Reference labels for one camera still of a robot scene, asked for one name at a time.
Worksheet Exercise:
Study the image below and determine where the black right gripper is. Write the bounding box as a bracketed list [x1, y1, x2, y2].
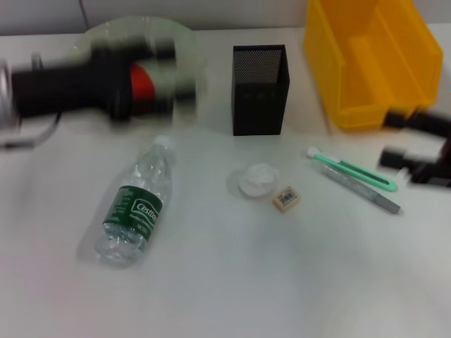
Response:
[378, 109, 451, 189]

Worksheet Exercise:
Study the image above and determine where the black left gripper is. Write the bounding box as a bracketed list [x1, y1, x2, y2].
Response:
[12, 37, 197, 121]

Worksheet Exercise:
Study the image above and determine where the orange knitted toy fruit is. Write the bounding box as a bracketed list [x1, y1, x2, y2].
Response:
[129, 63, 156, 103]

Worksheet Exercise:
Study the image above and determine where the green white-tipped swab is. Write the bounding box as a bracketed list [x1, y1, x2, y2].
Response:
[306, 146, 399, 194]

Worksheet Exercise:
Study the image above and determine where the silver marker pen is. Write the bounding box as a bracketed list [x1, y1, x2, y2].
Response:
[320, 165, 402, 215]

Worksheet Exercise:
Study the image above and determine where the beige eraser with barcode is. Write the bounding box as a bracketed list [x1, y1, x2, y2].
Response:
[273, 186, 303, 213]

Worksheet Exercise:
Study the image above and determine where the clear water bottle green label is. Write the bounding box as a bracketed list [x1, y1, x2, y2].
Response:
[94, 135, 177, 268]

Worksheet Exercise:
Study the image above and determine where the white paper ball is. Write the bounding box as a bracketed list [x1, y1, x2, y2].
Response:
[237, 162, 281, 199]

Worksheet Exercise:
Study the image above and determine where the translucent green plastic fruit bowl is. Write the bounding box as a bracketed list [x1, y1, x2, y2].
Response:
[73, 15, 209, 119]

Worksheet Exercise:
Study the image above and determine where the black mesh pen holder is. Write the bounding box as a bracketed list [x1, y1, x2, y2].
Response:
[231, 44, 292, 137]

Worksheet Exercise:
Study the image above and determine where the yellow plastic bin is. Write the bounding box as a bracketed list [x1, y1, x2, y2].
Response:
[303, 0, 444, 132]

